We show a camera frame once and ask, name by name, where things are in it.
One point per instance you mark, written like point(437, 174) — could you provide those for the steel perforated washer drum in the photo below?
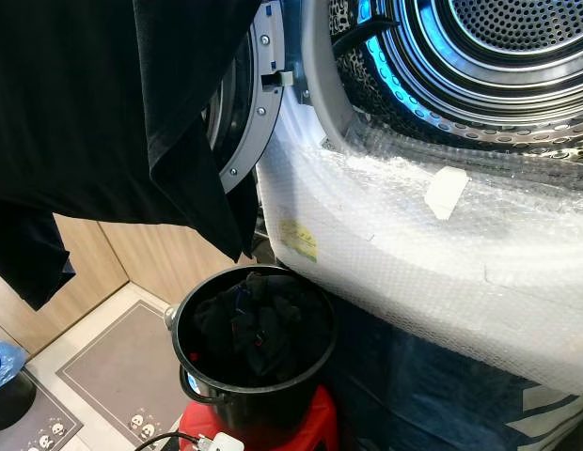
point(498, 56)

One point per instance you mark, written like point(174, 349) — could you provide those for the dark clothes pile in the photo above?
point(254, 324)

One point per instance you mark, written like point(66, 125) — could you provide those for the black plastic bucket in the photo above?
point(263, 404)

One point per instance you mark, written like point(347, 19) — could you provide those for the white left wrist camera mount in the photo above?
point(223, 443)

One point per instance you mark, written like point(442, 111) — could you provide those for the round grey washer door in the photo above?
point(263, 56)

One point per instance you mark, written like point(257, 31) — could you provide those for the black garment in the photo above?
point(85, 94)

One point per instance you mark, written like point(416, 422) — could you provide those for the clear bubble wrap sheet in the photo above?
point(414, 263)

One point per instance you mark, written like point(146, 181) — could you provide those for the white front-load washing machine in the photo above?
point(315, 94)

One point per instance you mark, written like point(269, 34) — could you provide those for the blue plastic bag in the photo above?
point(4, 362)

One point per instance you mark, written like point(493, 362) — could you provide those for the yellow sticker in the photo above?
point(299, 240)

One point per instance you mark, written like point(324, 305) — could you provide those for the red plastic stool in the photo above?
point(315, 427)

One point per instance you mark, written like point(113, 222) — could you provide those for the dark blue plastic cover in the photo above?
point(433, 395)

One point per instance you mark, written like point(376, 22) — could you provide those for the white tape piece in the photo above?
point(447, 193)

